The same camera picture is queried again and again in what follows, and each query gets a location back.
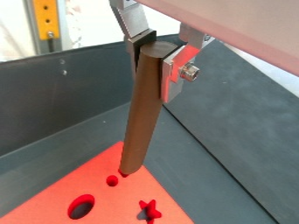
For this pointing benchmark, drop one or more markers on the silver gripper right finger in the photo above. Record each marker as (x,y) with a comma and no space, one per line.
(177,64)

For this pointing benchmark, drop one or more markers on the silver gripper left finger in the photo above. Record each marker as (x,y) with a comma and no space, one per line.
(137,34)

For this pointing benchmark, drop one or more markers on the brown oval peg rod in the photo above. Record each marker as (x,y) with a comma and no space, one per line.
(145,105)

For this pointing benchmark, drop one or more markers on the red shape-sorter block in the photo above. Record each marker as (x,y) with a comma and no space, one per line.
(93,195)

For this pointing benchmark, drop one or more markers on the yellow metal bracket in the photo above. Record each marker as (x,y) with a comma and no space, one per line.
(47,18)

